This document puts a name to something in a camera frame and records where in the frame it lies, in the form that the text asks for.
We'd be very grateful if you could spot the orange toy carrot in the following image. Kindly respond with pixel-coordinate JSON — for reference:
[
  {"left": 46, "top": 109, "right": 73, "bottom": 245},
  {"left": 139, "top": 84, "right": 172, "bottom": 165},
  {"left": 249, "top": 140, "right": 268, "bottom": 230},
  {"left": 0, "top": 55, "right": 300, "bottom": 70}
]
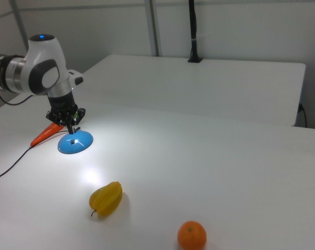
[{"left": 30, "top": 111, "right": 79, "bottom": 147}]

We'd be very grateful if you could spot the white adjacent table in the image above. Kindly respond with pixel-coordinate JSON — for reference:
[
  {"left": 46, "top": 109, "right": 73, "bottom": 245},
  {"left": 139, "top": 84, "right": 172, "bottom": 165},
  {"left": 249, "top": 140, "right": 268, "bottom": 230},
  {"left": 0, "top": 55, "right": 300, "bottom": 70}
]
[{"left": 80, "top": 54, "right": 307, "bottom": 128}]

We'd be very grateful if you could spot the blue desk lamp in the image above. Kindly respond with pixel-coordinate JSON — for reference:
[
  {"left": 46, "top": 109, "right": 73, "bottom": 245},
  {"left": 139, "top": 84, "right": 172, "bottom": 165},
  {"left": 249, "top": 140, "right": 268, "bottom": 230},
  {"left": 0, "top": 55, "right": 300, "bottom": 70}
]
[{"left": 57, "top": 126, "right": 94, "bottom": 155}]

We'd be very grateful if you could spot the orange toy tangerine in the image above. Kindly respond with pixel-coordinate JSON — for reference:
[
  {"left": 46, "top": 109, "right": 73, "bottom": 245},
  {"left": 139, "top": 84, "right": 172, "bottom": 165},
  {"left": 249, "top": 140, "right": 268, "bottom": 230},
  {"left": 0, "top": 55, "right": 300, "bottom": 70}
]
[{"left": 177, "top": 220, "right": 208, "bottom": 250}]

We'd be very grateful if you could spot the black lamp power cable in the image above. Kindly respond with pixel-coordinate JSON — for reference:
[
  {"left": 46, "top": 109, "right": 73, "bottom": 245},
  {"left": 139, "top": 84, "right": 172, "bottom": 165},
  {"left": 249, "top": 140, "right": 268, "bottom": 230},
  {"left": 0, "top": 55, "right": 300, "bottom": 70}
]
[{"left": 0, "top": 145, "right": 35, "bottom": 204}]

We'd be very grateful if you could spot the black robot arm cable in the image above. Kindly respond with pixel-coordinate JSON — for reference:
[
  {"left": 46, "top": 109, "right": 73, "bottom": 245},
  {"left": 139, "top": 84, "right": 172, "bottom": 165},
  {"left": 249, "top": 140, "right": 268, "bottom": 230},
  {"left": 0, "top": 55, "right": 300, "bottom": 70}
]
[{"left": 0, "top": 90, "right": 34, "bottom": 106}]

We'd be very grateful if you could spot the black hanging power cable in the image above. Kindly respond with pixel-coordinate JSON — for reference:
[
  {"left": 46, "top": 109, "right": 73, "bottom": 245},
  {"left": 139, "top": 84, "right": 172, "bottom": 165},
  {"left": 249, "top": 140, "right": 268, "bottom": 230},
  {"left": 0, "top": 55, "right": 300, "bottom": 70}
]
[{"left": 298, "top": 102, "right": 308, "bottom": 129}]

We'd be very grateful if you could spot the grey metal partition post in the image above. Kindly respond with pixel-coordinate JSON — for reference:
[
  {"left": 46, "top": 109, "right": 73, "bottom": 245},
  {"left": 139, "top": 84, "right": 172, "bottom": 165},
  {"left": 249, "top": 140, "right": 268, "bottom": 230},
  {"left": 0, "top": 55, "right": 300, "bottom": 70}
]
[{"left": 8, "top": 0, "right": 31, "bottom": 52}]

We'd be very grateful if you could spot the black camera pole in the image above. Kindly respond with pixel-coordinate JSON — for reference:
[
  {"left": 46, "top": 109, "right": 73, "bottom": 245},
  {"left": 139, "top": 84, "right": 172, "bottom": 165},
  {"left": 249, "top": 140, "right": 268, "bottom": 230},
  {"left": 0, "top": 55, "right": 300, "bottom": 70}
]
[{"left": 187, "top": 0, "right": 204, "bottom": 64}]

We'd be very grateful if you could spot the yellow toy starfruit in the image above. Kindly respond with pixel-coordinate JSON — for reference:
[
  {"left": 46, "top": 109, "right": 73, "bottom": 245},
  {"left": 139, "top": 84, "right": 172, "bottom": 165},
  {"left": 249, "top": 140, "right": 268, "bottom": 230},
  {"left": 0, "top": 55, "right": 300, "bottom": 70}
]
[{"left": 88, "top": 181, "right": 124, "bottom": 218}]

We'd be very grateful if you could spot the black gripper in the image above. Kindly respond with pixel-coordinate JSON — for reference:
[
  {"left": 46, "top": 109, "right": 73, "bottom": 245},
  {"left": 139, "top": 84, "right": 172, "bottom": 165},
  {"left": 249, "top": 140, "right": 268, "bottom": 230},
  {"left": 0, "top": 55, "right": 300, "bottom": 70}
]
[{"left": 45, "top": 93, "right": 86, "bottom": 135}]

